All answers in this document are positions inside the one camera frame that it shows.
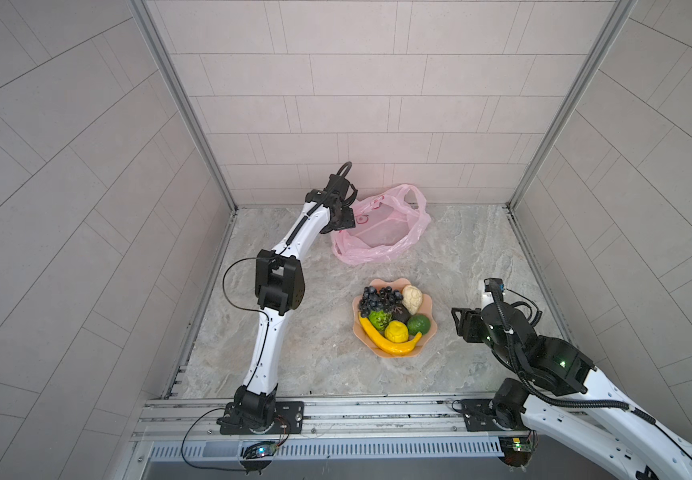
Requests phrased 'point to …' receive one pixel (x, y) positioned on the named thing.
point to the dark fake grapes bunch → (378, 300)
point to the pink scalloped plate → (425, 310)
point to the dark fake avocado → (401, 314)
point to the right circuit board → (516, 444)
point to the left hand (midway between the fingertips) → (349, 217)
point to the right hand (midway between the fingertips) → (456, 315)
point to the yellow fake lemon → (396, 331)
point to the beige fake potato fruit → (412, 298)
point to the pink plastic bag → (387, 225)
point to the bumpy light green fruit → (379, 319)
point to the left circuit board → (259, 449)
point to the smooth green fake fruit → (418, 323)
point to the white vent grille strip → (475, 446)
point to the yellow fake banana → (389, 347)
